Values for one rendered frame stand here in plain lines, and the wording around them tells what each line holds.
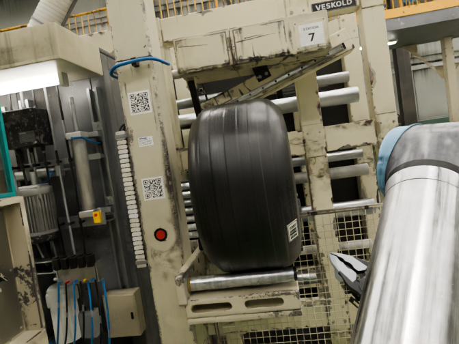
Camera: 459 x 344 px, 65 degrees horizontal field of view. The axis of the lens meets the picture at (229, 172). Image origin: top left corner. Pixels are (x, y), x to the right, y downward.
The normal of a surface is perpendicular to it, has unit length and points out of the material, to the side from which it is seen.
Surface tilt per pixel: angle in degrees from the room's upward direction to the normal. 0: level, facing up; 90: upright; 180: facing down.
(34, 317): 90
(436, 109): 90
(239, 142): 60
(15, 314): 90
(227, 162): 71
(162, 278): 90
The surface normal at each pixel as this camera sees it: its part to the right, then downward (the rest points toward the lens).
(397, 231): -0.69, -0.67
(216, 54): -0.13, 0.07
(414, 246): -0.34, -0.72
